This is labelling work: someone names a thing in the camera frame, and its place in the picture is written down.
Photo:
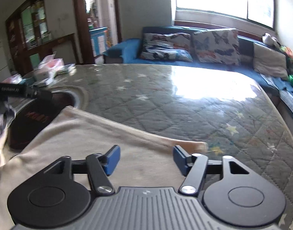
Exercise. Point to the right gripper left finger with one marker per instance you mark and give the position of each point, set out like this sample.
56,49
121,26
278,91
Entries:
63,191

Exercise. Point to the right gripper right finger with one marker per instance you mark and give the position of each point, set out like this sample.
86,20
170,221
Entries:
229,191

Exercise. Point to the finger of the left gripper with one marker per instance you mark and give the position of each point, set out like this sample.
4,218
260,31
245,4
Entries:
23,91

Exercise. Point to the cream sweatshirt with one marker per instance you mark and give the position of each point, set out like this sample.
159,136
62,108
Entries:
146,159

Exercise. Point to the black induction cooktop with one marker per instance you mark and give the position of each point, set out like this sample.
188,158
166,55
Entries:
34,117

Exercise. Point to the white tissue box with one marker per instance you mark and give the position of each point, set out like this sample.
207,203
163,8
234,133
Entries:
43,76

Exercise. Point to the dark wooden cabinet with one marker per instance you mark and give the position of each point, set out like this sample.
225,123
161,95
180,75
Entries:
29,39

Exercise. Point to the pink tissue pack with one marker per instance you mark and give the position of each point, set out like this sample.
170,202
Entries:
51,64

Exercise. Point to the green card box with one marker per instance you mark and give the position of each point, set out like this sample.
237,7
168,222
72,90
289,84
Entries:
66,69

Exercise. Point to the quilted star tablecloth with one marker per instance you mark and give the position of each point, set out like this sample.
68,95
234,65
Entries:
227,110

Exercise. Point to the blue white small cabinet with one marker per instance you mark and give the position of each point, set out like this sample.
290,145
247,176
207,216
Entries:
98,40

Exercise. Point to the grey plain pillow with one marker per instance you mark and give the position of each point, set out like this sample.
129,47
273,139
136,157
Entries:
269,62

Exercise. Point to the butterfly pillow upright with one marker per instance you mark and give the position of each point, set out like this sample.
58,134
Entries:
217,46

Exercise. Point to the butterfly pillow lying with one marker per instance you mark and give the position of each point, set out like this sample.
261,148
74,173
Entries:
166,47

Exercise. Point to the panda plush toy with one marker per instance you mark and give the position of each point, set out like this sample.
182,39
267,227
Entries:
270,41

